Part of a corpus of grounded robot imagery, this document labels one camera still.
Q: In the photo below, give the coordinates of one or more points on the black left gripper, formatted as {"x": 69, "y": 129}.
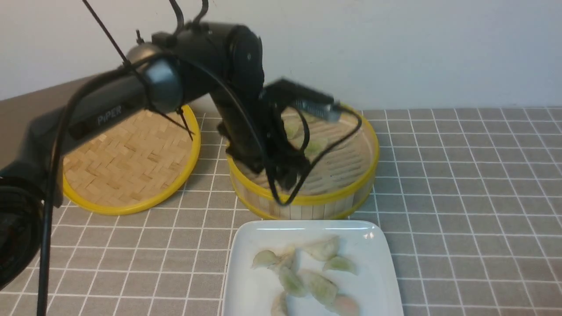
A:
{"x": 286, "y": 163}

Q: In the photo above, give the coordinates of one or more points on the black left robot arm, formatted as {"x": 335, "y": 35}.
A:
{"x": 161, "y": 75}

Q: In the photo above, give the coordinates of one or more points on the pale green dumpling on plate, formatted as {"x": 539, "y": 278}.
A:
{"x": 323, "y": 250}
{"x": 290, "y": 282}
{"x": 265, "y": 258}
{"x": 322, "y": 289}
{"x": 340, "y": 263}

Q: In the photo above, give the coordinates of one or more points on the white rectangular plate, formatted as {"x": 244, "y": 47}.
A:
{"x": 311, "y": 268}

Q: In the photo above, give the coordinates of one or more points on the pale dumpling at plate edge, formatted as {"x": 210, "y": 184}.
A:
{"x": 279, "y": 305}

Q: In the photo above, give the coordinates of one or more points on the pinkish dumpling on plate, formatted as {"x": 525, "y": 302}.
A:
{"x": 344, "y": 305}

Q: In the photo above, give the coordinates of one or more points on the pale green dumpling in steamer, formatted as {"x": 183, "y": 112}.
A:
{"x": 293, "y": 128}
{"x": 315, "y": 147}

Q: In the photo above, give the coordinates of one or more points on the bamboo steamer basket yellow rim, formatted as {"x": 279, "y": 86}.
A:
{"x": 253, "y": 191}

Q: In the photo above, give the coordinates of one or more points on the bamboo steamer lid yellow rim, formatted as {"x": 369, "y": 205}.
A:
{"x": 134, "y": 166}

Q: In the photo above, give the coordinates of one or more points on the grey checked tablecloth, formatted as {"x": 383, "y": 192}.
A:
{"x": 469, "y": 201}

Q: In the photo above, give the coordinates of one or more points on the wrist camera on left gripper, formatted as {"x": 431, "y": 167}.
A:
{"x": 327, "y": 112}

